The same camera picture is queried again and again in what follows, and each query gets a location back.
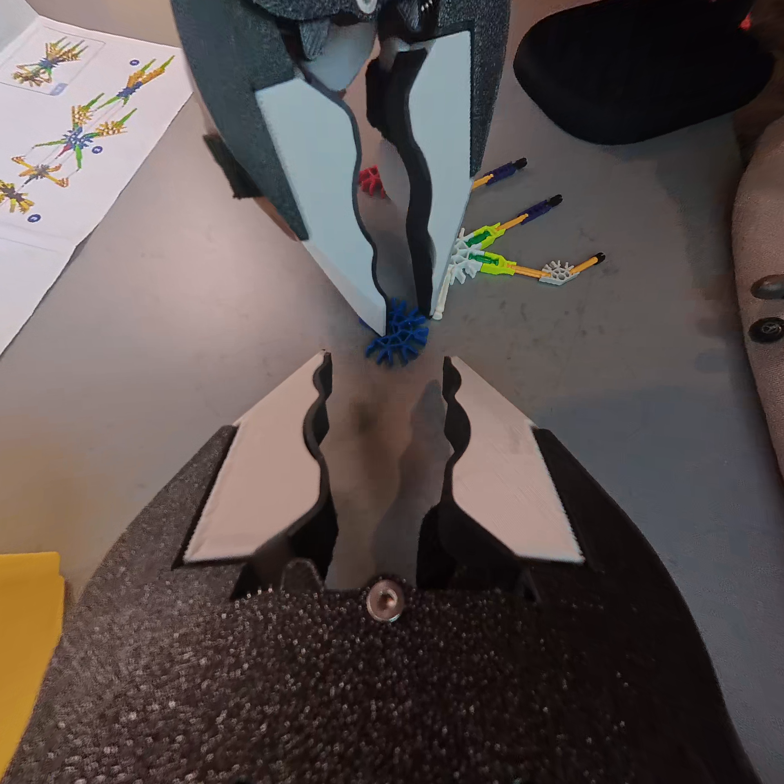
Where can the white instruction sheet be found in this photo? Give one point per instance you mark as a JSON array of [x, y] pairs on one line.
[[61, 184]]

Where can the blue snowflake connector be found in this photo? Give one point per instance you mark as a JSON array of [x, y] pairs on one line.
[[401, 340]]

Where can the grey desk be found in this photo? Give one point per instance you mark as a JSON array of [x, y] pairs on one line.
[[184, 306]]

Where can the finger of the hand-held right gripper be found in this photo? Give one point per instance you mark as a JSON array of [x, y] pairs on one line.
[[450, 153], [318, 184]]

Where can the yellow plastic bin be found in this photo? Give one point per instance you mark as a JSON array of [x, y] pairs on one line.
[[27, 643]]

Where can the person's beige jacket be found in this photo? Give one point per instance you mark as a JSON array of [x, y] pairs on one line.
[[759, 214]]

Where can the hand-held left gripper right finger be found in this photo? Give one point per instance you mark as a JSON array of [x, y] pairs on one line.
[[508, 490]]

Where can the multicoloured construction toy model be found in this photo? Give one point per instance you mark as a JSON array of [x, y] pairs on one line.
[[465, 264]]

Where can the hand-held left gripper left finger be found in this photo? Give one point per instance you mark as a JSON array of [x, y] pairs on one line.
[[263, 490]]

